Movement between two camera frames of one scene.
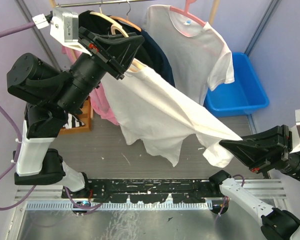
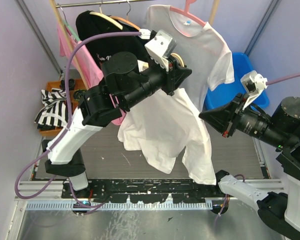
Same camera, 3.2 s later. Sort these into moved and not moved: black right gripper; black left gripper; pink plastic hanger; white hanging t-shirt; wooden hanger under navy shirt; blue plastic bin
Moved: black left gripper; black right gripper
Not moved: pink plastic hanger; white hanging t-shirt; blue plastic bin; wooden hanger under navy shirt
